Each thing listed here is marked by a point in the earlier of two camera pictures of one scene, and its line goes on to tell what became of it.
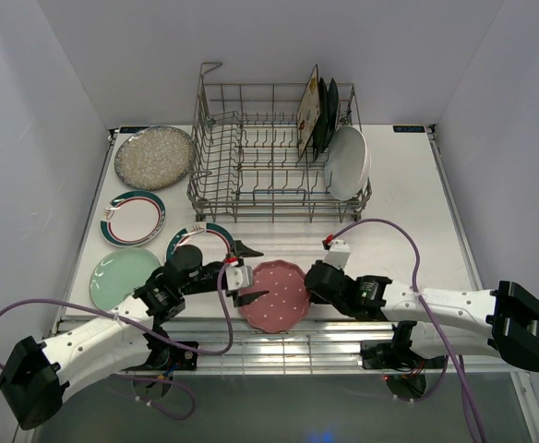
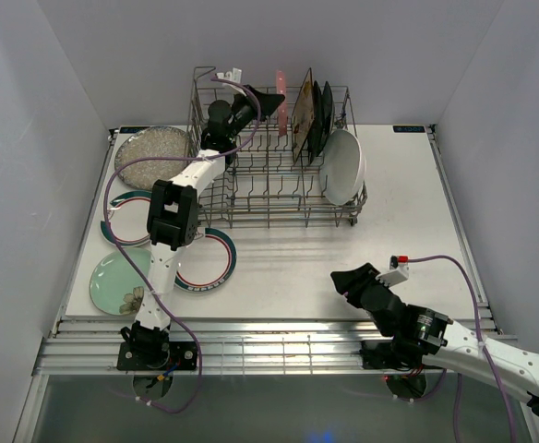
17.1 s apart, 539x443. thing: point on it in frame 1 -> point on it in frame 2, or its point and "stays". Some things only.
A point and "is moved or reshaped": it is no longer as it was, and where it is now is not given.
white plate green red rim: (133, 219) stays
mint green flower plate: (118, 273) stays
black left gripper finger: (239, 248) -> (269, 102)
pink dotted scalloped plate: (287, 303) -> (281, 115)
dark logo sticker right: (409, 129) stays
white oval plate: (347, 163) is moved or reshaped
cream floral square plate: (309, 113) is moved or reshaped
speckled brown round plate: (154, 158) stays
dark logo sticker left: (132, 129) stays
